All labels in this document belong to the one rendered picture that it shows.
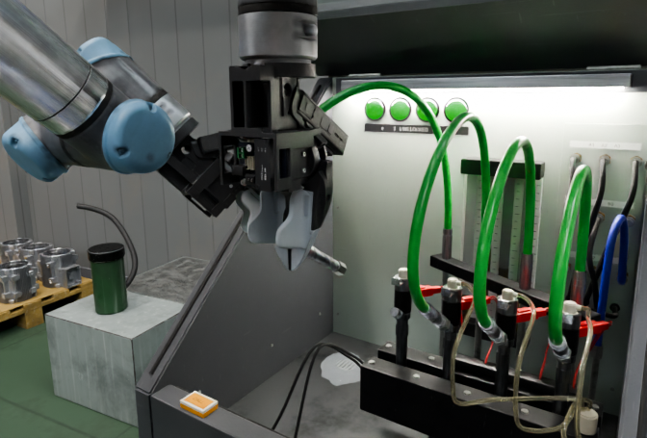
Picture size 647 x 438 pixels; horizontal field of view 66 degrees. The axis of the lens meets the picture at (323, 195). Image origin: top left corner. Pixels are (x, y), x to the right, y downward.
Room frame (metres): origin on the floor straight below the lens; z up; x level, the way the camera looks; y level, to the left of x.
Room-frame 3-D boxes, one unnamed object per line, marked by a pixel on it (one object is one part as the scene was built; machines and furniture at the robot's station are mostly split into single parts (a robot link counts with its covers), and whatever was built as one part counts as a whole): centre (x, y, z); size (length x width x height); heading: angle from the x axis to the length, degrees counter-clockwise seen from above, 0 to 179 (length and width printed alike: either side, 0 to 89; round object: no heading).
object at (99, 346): (2.49, 0.91, 0.43); 0.94 x 0.72 x 0.86; 154
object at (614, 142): (0.84, -0.47, 1.20); 0.13 x 0.03 x 0.31; 57
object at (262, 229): (0.50, 0.06, 1.27); 0.06 x 0.03 x 0.09; 147
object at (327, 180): (0.50, 0.01, 1.32); 0.05 x 0.02 x 0.09; 57
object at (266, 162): (0.49, 0.05, 1.38); 0.09 x 0.08 x 0.12; 147
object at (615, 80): (0.97, -0.27, 1.43); 0.54 x 0.03 x 0.02; 57
